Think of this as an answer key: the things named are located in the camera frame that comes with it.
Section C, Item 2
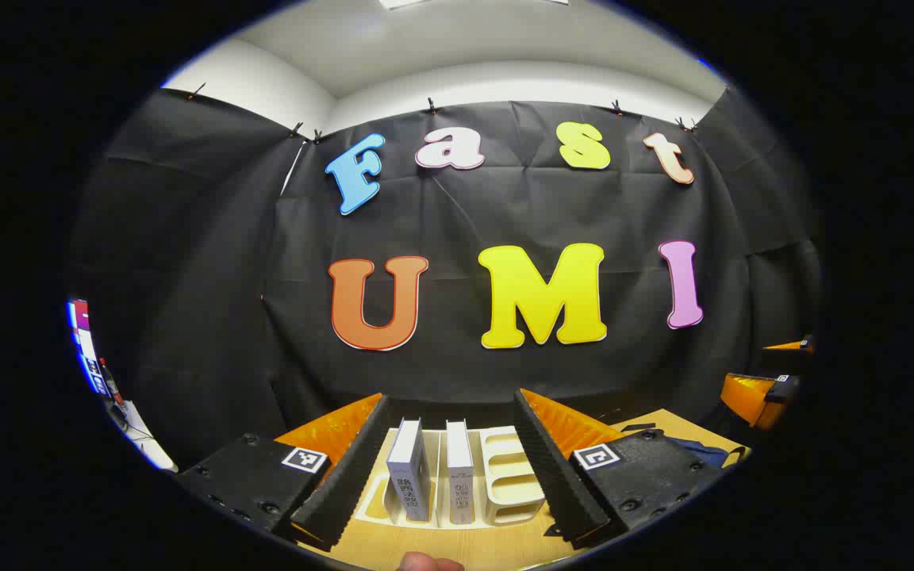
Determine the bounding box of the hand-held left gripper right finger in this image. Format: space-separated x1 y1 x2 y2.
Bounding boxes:
513 387 726 552

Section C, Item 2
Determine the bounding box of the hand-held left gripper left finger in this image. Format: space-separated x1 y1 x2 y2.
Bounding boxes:
178 393 393 554

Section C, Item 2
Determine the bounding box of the cream bookshelf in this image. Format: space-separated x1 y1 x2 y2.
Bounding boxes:
354 424 547 528

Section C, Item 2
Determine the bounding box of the thick grey white book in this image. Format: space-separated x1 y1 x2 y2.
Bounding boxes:
386 418 432 523

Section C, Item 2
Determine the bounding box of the black backdrop cloth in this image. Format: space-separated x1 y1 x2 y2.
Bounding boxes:
68 83 823 477

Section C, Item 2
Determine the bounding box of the row of black cloth clips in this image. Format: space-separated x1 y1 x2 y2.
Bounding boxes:
187 82 700 144

